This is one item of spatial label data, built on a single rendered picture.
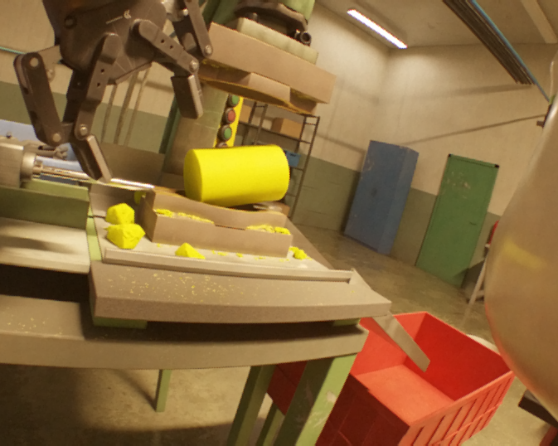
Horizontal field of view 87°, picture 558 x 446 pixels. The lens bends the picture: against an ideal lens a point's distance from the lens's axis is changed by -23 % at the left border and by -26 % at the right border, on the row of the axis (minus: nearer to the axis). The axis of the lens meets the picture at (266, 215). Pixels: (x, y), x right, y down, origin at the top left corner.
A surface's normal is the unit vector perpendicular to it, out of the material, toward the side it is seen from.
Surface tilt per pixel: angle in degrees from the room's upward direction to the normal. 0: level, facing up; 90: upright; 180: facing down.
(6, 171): 90
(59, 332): 0
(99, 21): 90
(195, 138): 90
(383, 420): 90
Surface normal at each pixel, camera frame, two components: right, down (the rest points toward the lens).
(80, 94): -0.55, -0.02
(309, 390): -0.83, -0.14
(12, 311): 0.26, -0.95
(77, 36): 0.80, 0.31
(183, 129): 0.49, 0.27
